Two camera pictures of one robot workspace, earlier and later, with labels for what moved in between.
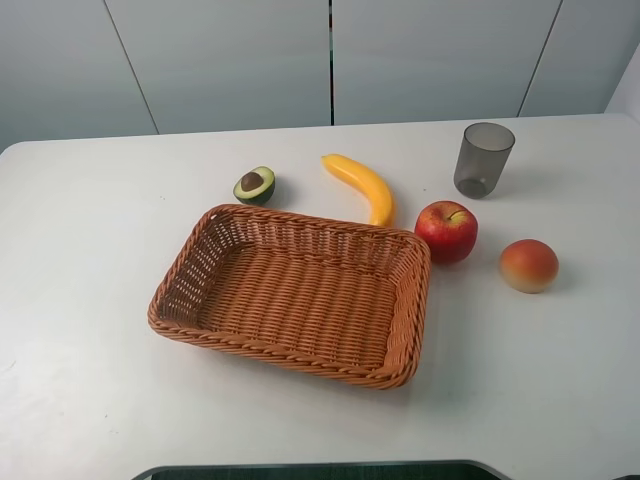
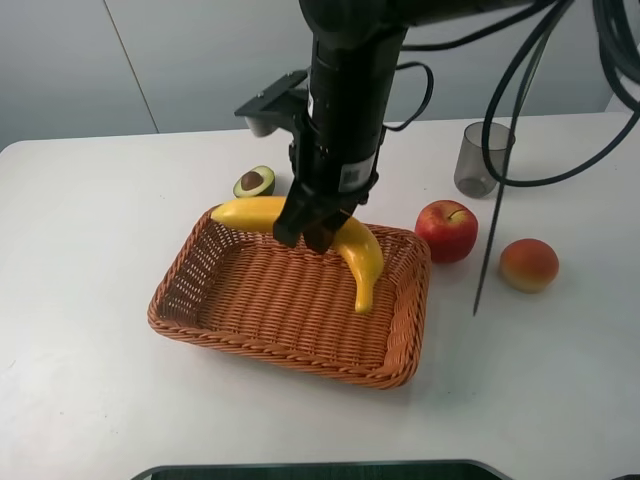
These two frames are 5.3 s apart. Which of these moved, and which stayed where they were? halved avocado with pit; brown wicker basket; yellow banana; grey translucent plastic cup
Moved: yellow banana
Stayed: grey translucent plastic cup; brown wicker basket; halved avocado with pit
